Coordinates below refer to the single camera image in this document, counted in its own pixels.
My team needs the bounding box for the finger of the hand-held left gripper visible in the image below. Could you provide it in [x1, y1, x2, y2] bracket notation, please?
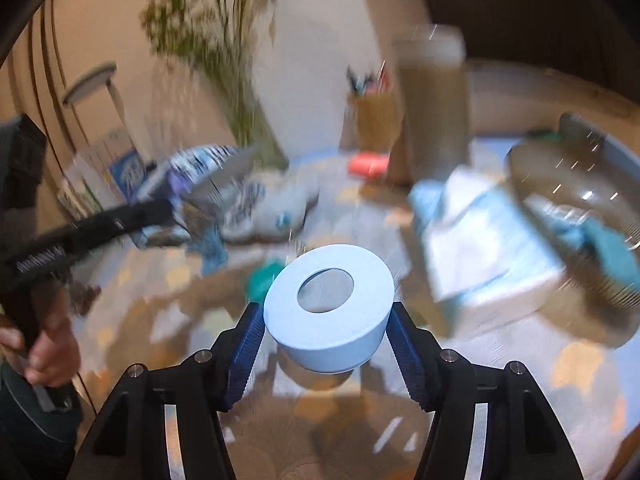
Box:
[135, 145, 262, 248]

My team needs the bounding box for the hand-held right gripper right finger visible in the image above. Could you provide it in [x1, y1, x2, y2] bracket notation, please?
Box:
[386, 302, 584, 480]

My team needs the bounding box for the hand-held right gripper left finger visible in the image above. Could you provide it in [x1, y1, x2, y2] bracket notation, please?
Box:
[66, 303, 266, 480]

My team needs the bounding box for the light blue tape roll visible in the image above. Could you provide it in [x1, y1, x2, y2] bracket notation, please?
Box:
[263, 243, 396, 374]

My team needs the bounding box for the blue white tissue pack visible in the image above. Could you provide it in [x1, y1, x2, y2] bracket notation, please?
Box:
[407, 164, 568, 333]

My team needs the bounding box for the teal cloth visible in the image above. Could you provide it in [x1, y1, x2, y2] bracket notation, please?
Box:
[547, 214, 638, 288]

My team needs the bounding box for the large ribbed glass bowl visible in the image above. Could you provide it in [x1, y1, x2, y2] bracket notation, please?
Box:
[502, 112, 640, 348]

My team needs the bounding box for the orange soft object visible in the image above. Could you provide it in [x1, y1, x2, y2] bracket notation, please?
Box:
[348, 152, 391, 179]

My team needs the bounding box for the person's left hand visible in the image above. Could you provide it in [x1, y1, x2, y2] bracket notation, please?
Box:
[0, 299, 82, 389]

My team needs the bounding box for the grey plush toy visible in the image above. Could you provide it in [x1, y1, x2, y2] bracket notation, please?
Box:
[222, 169, 322, 246]

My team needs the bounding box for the green cloth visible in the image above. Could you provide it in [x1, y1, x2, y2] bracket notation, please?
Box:
[246, 257, 287, 307]

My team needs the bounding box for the blue white box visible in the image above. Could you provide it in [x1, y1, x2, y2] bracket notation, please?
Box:
[102, 127, 148, 198]

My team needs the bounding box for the dried plant in glass vase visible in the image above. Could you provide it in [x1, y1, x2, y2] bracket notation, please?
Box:
[140, 0, 291, 168]

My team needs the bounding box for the white desk lamp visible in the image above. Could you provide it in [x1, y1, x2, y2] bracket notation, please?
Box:
[61, 61, 132, 133]

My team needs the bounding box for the wooden pen holder with pens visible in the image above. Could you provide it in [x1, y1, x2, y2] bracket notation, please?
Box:
[345, 62, 405, 152]

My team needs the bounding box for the tall jar with white lid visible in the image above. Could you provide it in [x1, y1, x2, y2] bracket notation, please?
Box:
[387, 24, 473, 186]

